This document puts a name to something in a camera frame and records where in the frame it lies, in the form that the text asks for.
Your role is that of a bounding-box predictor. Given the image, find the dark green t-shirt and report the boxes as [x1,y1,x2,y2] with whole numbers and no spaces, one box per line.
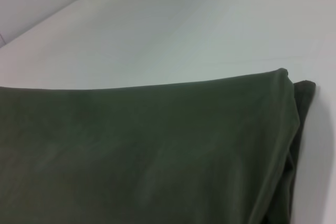
[0,68,317,224]

